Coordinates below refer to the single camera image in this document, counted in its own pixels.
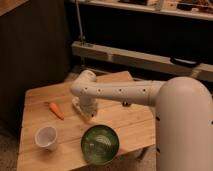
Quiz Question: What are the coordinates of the metal pole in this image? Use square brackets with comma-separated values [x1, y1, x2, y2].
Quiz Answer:
[75, 0, 85, 45]

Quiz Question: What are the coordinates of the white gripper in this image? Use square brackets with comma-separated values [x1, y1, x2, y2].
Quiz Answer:
[80, 101, 98, 119]

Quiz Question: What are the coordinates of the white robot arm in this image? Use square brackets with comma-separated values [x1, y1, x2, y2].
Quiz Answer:
[70, 70, 213, 171]

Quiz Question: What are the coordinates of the green bowl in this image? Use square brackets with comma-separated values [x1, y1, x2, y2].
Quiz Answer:
[81, 125, 120, 165]

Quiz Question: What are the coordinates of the wooden table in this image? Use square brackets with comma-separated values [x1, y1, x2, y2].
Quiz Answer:
[16, 70, 157, 171]

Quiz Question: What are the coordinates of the white plastic cup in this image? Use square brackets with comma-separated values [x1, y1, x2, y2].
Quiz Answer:
[34, 126, 58, 151]

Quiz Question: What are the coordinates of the black handle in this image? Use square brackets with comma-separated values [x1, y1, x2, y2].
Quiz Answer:
[170, 57, 201, 68]

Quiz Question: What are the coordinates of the orange carrot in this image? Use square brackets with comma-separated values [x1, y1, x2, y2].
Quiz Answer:
[47, 102, 64, 120]

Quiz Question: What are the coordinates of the white plastic bottle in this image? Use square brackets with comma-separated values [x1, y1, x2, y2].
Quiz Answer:
[71, 96, 98, 120]

